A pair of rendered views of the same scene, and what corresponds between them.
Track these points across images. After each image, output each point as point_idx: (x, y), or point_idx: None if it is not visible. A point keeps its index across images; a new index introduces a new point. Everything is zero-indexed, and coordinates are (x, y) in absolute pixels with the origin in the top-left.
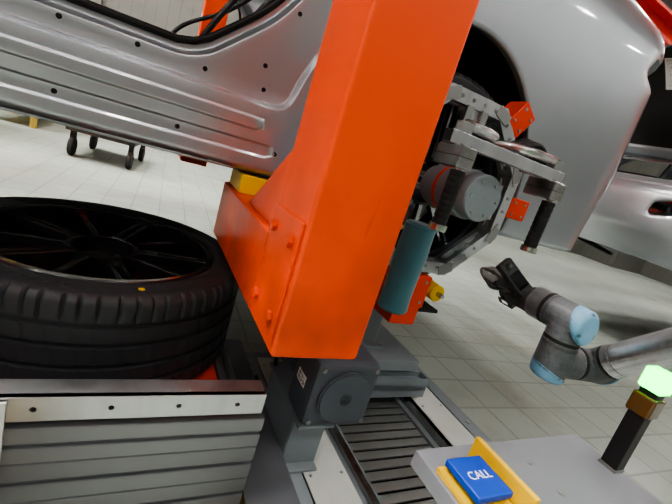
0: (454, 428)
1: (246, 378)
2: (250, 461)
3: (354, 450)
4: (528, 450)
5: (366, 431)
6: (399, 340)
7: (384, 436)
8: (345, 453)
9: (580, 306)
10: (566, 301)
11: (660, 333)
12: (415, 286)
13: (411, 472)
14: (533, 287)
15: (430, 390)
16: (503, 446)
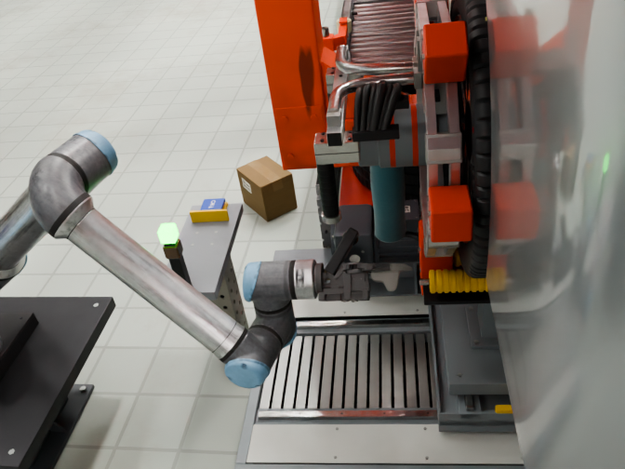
0: (381, 446)
1: None
2: (321, 224)
3: (370, 336)
4: (219, 249)
5: (393, 355)
6: None
7: (384, 368)
8: (361, 320)
9: (259, 262)
10: (274, 261)
11: (187, 282)
12: (378, 216)
13: (338, 370)
14: (321, 263)
15: (463, 465)
16: (226, 238)
